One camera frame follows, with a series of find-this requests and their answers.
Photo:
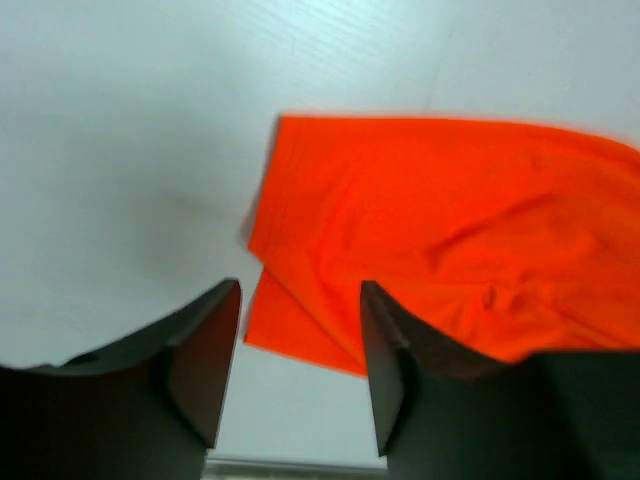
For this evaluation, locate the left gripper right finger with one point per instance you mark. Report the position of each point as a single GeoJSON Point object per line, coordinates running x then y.
{"type": "Point", "coordinates": [445, 411]}

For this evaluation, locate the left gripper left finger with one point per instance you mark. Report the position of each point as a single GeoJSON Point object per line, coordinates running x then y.
{"type": "Point", "coordinates": [146, 406]}

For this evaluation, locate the orange shorts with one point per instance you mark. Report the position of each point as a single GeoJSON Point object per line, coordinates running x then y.
{"type": "Point", "coordinates": [508, 237]}

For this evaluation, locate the front aluminium rail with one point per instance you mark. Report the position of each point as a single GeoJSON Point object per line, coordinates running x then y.
{"type": "Point", "coordinates": [248, 469]}

